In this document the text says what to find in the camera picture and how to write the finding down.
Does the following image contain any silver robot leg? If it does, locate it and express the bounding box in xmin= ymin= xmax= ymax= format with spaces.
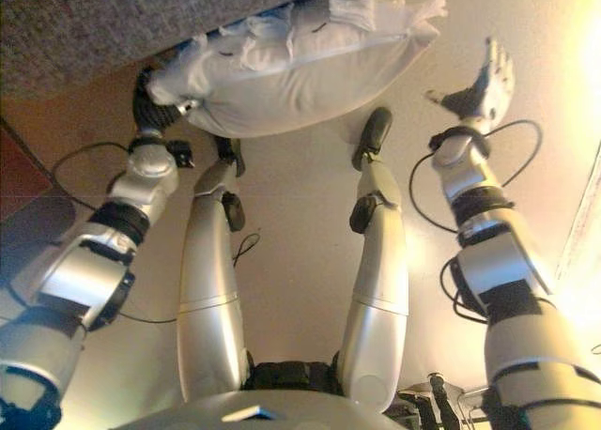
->
xmin=177 ymin=136 xmax=250 ymax=403
xmin=337 ymin=106 xmax=409 ymax=415

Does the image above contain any silver right robot leg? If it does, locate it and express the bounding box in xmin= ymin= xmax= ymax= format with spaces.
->
xmin=337 ymin=106 xmax=409 ymax=415

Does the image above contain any glossy dark wardrobe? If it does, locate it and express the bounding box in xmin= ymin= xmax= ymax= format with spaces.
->
xmin=0 ymin=115 xmax=76 ymax=243

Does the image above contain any dark right robot hand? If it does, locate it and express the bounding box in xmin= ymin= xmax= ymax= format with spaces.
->
xmin=424 ymin=36 xmax=517 ymax=122

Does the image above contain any silver left robot leg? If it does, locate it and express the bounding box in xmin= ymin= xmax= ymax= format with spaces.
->
xmin=177 ymin=136 xmax=250 ymax=403

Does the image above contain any dark left robot hand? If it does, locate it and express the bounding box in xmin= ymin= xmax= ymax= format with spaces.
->
xmin=132 ymin=68 xmax=201 ymax=138

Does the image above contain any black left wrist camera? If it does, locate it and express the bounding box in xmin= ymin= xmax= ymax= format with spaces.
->
xmin=166 ymin=140 xmax=196 ymax=169

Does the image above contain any white ruffled cushion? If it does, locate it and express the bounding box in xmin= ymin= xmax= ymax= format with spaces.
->
xmin=147 ymin=0 xmax=450 ymax=141

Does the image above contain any silver robot torso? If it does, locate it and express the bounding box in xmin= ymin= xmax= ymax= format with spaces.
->
xmin=110 ymin=361 xmax=400 ymax=430

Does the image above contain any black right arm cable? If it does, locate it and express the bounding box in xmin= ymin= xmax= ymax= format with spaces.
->
xmin=407 ymin=119 xmax=544 ymax=237

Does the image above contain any grey fabric armchair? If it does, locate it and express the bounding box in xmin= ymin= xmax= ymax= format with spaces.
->
xmin=0 ymin=0 xmax=367 ymax=103

